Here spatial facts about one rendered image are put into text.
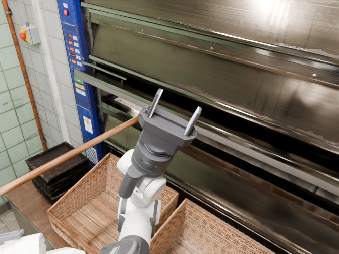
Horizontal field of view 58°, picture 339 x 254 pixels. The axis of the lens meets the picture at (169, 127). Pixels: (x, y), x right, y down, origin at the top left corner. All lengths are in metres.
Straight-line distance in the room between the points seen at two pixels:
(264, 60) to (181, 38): 0.35
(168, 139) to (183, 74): 0.69
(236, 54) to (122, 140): 0.94
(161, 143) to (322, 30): 0.58
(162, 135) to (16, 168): 2.32
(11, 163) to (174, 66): 1.85
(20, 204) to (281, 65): 1.73
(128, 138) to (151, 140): 1.14
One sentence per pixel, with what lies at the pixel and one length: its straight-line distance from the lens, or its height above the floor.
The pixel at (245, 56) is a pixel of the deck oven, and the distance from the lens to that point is 1.12.
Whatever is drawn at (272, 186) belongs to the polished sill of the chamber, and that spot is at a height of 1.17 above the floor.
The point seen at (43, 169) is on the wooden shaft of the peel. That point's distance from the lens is 1.37.
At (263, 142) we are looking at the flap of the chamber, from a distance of 1.13.
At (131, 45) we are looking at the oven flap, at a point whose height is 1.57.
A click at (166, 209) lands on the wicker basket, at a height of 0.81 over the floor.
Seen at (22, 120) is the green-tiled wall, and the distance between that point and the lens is 2.70.
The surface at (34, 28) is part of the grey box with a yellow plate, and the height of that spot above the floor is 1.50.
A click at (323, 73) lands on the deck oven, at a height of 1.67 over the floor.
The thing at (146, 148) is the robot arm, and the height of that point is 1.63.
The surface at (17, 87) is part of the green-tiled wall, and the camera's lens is 2.59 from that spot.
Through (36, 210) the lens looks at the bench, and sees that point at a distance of 2.11.
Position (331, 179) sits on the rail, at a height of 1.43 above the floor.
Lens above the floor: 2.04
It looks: 33 degrees down
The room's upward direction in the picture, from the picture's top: straight up
